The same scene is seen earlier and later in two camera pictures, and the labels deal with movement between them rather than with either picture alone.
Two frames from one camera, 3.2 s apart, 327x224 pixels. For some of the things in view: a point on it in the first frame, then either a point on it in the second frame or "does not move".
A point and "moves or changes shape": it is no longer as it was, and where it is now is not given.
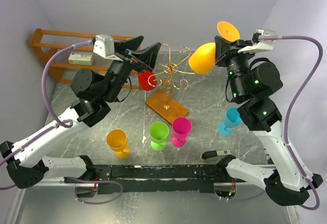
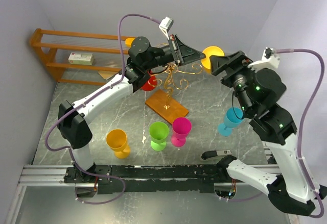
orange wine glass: (202, 60) moves or changes shape
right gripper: (225, 51) → (219, 63)
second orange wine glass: (116, 141) does not move
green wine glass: (159, 131) does not move
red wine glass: (147, 80) does not move
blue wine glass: (232, 119) does not move
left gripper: (146, 57) → (186, 54)
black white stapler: (209, 154) does not move
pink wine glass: (181, 127) does not move
